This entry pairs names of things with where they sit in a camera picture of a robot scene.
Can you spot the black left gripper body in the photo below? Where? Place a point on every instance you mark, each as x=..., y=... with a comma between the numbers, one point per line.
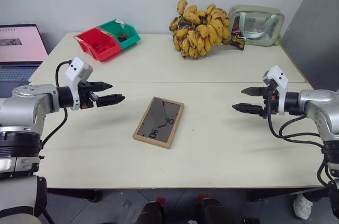
x=85, y=99

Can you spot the dark rounded shape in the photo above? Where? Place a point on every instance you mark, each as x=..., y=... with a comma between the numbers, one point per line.
x=151, y=213
x=214, y=212

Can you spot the green plastic parts bin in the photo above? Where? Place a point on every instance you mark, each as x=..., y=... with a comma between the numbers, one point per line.
x=129, y=39

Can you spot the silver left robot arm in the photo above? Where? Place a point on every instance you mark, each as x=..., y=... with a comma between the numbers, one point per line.
x=25, y=107

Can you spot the small dark part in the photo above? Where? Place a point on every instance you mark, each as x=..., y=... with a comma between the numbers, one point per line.
x=122, y=38

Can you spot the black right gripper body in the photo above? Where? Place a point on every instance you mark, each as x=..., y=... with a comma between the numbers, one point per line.
x=268, y=102

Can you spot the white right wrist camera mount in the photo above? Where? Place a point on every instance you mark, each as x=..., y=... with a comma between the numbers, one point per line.
x=280, y=78

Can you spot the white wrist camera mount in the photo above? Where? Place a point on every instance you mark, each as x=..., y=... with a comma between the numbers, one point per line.
x=280, y=78
x=75, y=71

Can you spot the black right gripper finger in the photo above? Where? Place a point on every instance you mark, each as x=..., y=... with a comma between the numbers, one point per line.
x=253, y=91
x=247, y=108

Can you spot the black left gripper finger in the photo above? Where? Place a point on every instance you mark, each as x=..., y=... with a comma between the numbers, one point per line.
x=100, y=85
x=110, y=99

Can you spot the grey open laptop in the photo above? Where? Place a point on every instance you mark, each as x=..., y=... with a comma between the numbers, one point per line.
x=18, y=46

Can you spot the clear green-edged zip pouch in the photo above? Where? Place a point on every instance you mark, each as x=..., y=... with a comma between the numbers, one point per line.
x=260, y=26

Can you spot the yellow spotted banana bunch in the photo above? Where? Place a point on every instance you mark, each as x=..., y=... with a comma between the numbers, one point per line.
x=201, y=33

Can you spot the red plastic parts bin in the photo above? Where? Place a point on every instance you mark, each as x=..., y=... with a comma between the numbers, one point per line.
x=92, y=39

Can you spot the wooden framed digital clock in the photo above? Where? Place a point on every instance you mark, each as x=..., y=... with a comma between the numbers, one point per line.
x=159, y=122

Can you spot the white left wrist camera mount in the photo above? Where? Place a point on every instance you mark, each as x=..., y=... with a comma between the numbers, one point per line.
x=75, y=71

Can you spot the white shoe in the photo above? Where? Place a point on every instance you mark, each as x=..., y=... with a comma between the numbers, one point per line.
x=302, y=206

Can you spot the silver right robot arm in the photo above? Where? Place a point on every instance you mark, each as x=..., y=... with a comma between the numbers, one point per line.
x=317, y=105

